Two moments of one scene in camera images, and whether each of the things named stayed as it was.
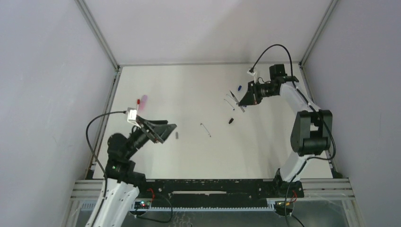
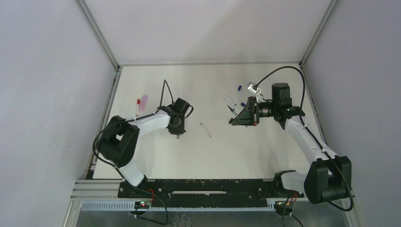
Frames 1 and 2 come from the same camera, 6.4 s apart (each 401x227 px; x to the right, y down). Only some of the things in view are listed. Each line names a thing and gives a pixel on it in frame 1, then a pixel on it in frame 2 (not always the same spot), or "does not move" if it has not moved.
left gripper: [148, 130] -> [176, 130]
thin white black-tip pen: [205, 129] does not move
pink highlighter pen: [143, 102] does not move
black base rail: [215, 193] does not move
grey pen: [235, 99] -> [232, 110]
